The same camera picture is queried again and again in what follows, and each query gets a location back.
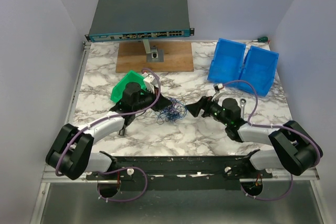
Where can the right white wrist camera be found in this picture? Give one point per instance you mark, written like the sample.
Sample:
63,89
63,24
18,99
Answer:
219,91

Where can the aluminium frame rail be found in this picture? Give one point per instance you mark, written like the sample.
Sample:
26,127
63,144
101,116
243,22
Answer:
48,175

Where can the long ratchet chrome wrench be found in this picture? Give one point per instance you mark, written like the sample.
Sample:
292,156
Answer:
242,106

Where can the wooden base board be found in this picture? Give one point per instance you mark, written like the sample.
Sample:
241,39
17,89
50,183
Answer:
177,57

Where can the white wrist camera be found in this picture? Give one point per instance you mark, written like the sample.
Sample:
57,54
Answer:
219,91
149,81

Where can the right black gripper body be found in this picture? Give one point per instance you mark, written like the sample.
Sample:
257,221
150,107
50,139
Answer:
214,109

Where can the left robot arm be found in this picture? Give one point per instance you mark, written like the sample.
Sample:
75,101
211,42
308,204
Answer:
70,154

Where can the green handled screwdriver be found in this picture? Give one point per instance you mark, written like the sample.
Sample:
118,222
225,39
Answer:
262,39

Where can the black mounting base rail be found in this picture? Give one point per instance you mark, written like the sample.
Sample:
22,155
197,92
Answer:
179,173

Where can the blue storage bin left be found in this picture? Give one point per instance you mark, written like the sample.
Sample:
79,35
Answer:
227,61

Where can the grey network switch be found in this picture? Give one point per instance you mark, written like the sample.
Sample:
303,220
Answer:
124,20

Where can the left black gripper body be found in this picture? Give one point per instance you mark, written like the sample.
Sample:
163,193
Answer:
145,100

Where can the grey metal stand bracket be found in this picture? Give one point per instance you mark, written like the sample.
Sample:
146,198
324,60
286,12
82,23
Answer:
153,54

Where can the green storage bin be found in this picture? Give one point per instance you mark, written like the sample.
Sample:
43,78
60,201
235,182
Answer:
118,89

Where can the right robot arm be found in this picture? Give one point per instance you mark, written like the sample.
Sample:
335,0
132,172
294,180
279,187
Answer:
293,149

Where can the blue storage bin right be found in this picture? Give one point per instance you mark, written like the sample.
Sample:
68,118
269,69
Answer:
259,69

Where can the blue storage bin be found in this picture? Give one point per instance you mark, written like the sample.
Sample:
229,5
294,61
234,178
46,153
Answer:
227,61
259,69

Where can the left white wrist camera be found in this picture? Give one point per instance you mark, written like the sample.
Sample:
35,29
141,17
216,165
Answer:
149,81

